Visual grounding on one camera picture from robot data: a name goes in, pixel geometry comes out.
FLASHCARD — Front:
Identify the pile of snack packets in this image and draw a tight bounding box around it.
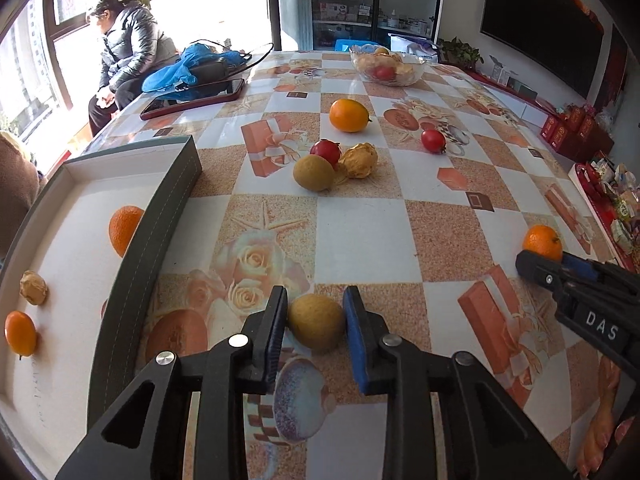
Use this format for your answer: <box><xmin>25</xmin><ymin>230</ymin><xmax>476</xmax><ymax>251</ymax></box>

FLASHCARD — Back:
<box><xmin>590</xmin><ymin>157</ymin><xmax>640</xmax><ymax>261</ymax></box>

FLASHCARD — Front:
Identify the red wall hanging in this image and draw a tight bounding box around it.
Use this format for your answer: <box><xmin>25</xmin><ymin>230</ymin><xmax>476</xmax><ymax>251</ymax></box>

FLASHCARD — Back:
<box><xmin>597</xmin><ymin>25</ymin><xmax>628</xmax><ymax>111</ymax></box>

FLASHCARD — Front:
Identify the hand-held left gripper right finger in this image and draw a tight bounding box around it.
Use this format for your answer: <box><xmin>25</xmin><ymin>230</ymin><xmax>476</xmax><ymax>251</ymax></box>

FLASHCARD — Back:
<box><xmin>342</xmin><ymin>285</ymin><xmax>576</xmax><ymax>480</ymax></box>

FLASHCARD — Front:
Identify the black power bank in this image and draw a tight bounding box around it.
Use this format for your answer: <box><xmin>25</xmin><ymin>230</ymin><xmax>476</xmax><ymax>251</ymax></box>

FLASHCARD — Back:
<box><xmin>192</xmin><ymin>59</ymin><xmax>228</xmax><ymax>86</ymax></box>

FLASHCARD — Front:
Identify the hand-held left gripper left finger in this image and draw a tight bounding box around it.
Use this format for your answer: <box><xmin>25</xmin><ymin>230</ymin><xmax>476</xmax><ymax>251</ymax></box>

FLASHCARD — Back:
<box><xmin>55</xmin><ymin>285</ymin><xmax>290</xmax><ymax>480</ymax></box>

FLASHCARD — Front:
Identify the smartphone with red case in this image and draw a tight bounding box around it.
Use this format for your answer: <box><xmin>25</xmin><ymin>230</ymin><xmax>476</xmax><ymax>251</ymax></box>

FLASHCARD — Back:
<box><xmin>139</xmin><ymin>78</ymin><xmax>246</xmax><ymax>121</ymax></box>

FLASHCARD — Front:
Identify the glass bowl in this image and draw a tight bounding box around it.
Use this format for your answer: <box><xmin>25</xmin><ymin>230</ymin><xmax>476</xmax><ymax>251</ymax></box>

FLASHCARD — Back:
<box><xmin>348</xmin><ymin>43</ymin><xmax>427</xmax><ymax>87</ymax></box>

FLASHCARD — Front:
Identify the black cable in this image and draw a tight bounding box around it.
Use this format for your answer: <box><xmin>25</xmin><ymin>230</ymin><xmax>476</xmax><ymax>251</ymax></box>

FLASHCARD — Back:
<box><xmin>187</xmin><ymin>39</ymin><xmax>275</xmax><ymax>78</ymax></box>

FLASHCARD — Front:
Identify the small smooth orange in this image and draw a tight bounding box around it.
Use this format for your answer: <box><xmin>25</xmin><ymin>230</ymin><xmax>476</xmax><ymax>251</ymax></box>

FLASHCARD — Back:
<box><xmin>4</xmin><ymin>311</ymin><xmax>38</xmax><ymax>360</ymax></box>

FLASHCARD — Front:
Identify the green potted plant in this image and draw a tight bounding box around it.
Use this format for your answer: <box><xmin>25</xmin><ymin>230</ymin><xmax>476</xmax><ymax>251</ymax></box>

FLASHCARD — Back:
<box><xmin>436</xmin><ymin>36</ymin><xmax>485</xmax><ymax>68</ymax></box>

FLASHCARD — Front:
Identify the brown longan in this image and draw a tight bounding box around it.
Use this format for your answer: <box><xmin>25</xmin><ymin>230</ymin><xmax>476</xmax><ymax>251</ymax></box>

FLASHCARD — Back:
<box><xmin>286</xmin><ymin>294</ymin><xmax>347</xmax><ymax>354</ymax></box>
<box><xmin>292</xmin><ymin>154</ymin><xmax>336</xmax><ymax>193</ymax></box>

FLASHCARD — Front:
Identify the small white box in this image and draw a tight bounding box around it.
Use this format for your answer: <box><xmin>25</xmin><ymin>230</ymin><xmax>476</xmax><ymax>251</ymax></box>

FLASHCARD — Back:
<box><xmin>490</xmin><ymin>55</ymin><xmax>516</xmax><ymax>86</ymax></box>

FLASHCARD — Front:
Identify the black television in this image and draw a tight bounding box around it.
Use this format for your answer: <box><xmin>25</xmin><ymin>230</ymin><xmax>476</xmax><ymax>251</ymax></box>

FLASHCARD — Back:
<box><xmin>480</xmin><ymin>0</ymin><xmax>606</xmax><ymax>101</ymax></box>

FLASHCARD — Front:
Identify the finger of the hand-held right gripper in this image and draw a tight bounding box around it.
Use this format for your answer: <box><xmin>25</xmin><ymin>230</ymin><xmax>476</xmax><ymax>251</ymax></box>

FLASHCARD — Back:
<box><xmin>560</xmin><ymin>252</ymin><xmax>608</xmax><ymax>283</ymax></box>
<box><xmin>515</xmin><ymin>249</ymin><xmax>576</xmax><ymax>301</ymax></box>

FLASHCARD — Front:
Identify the grey tray with white inside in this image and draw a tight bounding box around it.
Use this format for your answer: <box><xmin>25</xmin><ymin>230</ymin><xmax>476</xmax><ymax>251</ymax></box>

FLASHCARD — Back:
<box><xmin>0</xmin><ymin>135</ymin><xmax>203</xmax><ymax>480</ymax></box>

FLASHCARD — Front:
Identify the white tv console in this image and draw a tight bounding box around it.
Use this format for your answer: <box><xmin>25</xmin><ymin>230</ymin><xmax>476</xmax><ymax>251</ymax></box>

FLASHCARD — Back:
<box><xmin>450</xmin><ymin>62</ymin><xmax>566</xmax><ymax>128</ymax></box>

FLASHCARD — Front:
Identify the large smooth orange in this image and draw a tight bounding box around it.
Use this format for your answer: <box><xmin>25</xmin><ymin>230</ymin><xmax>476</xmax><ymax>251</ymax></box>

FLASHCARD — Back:
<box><xmin>328</xmin><ymin>98</ymin><xmax>373</xmax><ymax>134</ymax></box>

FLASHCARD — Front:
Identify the red snack tray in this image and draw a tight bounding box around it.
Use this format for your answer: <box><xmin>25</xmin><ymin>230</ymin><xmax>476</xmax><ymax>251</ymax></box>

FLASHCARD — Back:
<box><xmin>572</xmin><ymin>157</ymin><xmax>640</xmax><ymax>271</ymax></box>

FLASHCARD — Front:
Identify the white printed bag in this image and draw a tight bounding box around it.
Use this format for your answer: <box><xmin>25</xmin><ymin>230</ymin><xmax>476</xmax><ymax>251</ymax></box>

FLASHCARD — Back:
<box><xmin>389</xmin><ymin>34</ymin><xmax>441</xmax><ymax>61</ymax></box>

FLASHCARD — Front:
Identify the bumpy mandarin orange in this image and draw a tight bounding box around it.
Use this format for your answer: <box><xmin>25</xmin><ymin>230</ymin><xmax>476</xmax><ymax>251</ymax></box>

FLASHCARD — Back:
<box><xmin>522</xmin><ymin>224</ymin><xmax>564</xmax><ymax>262</ymax></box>
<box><xmin>108</xmin><ymin>205</ymin><xmax>146</xmax><ymax>258</ymax></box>

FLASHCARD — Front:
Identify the grey curtain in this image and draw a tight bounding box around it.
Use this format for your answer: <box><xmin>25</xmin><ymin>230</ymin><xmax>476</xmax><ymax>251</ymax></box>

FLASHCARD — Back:
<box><xmin>267</xmin><ymin>0</ymin><xmax>311</xmax><ymax>52</ymax></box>

